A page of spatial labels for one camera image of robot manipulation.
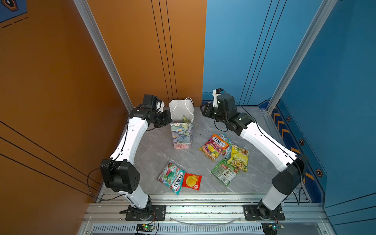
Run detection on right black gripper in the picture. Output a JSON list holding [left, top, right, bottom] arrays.
[[199, 102, 229, 125]]

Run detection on red yellow snack packet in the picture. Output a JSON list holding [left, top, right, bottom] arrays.
[[182, 172, 202, 191]]

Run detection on green white snack packet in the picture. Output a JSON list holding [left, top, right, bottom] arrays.
[[183, 115, 191, 124]]

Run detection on left aluminium corner post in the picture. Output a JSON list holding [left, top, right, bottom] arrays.
[[73, 0, 133, 113]]

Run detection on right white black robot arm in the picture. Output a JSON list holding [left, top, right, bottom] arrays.
[[200, 88, 308, 220]]

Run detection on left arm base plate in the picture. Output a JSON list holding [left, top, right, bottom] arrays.
[[125, 205, 166, 221]]

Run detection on aluminium frame rail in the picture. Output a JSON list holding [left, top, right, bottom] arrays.
[[78, 193, 335, 235]]

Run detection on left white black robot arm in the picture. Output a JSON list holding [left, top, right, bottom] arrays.
[[99, 106, 172, 220]]

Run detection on teal Fox's candy bag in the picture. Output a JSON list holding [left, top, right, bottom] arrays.
[[157, 161, 186, 194]]

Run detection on yellow snack bag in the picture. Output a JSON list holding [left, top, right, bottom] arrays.
[[227, 145, 249, 172]]

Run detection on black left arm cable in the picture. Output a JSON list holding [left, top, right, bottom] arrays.
[[87, 123, 130, 202]]

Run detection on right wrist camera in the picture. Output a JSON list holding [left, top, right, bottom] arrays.
[[212, 88, 224, 107]]

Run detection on green circuit board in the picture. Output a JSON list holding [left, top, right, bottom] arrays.
[[135, 223, 157, 235], [262, 223, 285, 235]]

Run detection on right green circuit board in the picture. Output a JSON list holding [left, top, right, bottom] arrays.
[[262, 223, 285, 235]]

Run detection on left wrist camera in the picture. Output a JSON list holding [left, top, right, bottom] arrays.
[[142, 95, 165, 113]]

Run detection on light teal snack packet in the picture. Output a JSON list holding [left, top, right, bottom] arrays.
[[219, 133, 234, 159]]

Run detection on right aluminium corner post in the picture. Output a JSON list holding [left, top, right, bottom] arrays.
[[266, 0, 337, 115]]

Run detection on green snack pouch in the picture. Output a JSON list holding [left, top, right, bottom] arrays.
[[211, 159, 240, 187]]

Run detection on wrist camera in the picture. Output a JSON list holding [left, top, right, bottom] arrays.
[[212, 88, 224, 107], [142, 95, 165, 113]]

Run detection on aluminium corner post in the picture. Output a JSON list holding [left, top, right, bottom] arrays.
[[266, 0, 337, 115], [73, 0, 133, 113]]

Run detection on floral paper bag white handles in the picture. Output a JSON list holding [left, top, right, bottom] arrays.
[[169, 98, 194, 149]]

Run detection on orange Fox's candy bag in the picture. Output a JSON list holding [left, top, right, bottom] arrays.
[[199, 134, 228, 161]]

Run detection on left green circuit board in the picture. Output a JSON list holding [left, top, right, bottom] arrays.
[[135, 223, 157, 235]]

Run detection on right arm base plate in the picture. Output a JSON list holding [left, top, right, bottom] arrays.
[[243, 204, 286, 221]]

